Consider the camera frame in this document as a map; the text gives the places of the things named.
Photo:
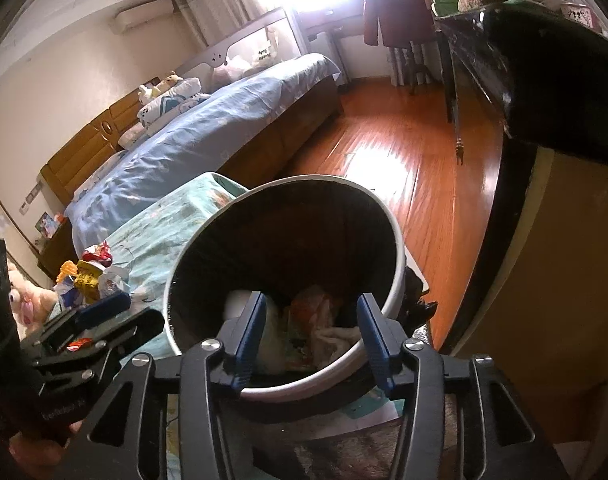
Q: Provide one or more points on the bed with blue duvet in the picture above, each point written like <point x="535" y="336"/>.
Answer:
<point x="194" y="130"/>

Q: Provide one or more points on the pale pink plush toy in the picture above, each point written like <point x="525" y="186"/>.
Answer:
<point x="231" y="69"/>

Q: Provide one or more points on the dark red coat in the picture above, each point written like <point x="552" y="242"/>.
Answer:
<point x="396" y="7"/>

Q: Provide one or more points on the yellow snack wrapper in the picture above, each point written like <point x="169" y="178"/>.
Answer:
<point x="81" y="280"/>

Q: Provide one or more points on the wall sockets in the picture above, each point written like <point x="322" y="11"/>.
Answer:
<point x="30" y="199"/>

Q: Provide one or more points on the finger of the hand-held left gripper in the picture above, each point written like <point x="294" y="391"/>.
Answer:
<point x="104" y="306"/>
<point x="136" y="324"/>

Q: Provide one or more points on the white air conditioner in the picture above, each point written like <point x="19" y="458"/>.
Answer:
<point x="144" y="15"/>

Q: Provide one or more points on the wooden nightstand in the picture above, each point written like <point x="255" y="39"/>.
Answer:
<point x="56" y="255"/>

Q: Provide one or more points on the beige crumpled tissue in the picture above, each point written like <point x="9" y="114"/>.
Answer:
<point x="336" y="342"/>

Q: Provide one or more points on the yellow plush toy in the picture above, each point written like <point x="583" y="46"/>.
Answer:
<point x="170" y="82"/>

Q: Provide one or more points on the photo frame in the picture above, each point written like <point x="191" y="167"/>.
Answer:
<point x="47" y="224"/>

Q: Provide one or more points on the cream teddy bear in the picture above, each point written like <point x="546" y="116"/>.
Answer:
<point x="31" y="300"/>

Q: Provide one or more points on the striped cloth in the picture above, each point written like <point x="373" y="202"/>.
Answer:
<point x="408" y="67"/>

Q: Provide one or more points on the red snack wrapper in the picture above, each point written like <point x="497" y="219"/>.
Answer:
<point x="98" y="254"/>

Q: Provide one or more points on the grey crib rail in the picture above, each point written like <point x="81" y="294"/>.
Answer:
<point x="244" y="35"/>

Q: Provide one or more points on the wooden headboard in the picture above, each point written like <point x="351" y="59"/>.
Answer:
<point x="84" y="155"/>

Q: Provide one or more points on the white plush toy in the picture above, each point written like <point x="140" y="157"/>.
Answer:
<point x="146" y="94"/>

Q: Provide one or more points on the black trash bin white rim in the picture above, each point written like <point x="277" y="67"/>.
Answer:
<point x="284" y="225"/>

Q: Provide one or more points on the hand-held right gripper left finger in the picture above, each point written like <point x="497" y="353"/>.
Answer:
<point x="250" y="332"/>

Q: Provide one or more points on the window desk with drawers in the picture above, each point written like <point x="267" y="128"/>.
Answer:
<point x="334" y="40"/>

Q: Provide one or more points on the white and blue wrapper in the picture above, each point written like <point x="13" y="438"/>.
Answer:
<point x="113" y="282"/>

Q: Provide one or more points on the dark brown bag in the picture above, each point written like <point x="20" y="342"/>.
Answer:
<point x="417" y="305"/>

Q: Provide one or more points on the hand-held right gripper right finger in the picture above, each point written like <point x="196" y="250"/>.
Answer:
<point x="374" y="340"/>

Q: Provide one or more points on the pink pillow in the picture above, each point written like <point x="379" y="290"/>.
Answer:
<point x="132" y="137"/>

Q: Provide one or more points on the orange plastic wrapper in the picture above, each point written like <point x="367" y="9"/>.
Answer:
<point x="314" y="307"/>

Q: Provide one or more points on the hanging keys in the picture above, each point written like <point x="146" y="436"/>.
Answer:
<point x="459" y="147"/>

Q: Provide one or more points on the teal floral bed sheet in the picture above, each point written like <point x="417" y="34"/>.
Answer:
<point x="194" y="210"/>

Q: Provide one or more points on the person's left hand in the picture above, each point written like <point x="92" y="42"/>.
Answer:
<point x="34" y="460"/>

